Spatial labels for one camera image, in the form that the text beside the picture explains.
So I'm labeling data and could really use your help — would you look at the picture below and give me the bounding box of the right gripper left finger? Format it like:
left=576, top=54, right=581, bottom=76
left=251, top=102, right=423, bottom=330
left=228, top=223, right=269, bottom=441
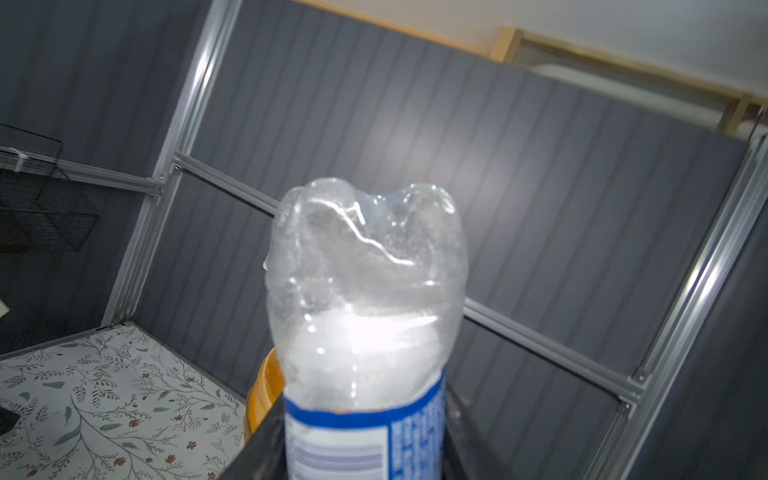
left=218, top=395, right=288, bottom=480

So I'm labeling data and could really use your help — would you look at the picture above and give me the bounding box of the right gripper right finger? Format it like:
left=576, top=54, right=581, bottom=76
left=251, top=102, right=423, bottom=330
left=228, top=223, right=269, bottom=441
left=442, top=386, right=509, bottom=480

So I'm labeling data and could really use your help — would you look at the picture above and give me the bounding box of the blue label clear bottle front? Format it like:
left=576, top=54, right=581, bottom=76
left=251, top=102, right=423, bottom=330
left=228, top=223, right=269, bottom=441
left=265, top=178, right=469, bottom=479

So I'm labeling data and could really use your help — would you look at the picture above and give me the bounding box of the orange bin liner bag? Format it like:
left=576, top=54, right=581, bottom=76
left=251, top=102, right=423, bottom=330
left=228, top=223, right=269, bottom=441
left=244, top=348, right=285, bottom=443

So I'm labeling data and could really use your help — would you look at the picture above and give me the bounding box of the black wire wall basket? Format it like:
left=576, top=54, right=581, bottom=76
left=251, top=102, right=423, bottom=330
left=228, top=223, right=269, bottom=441
left=1, top=123, right=101, bottom=253

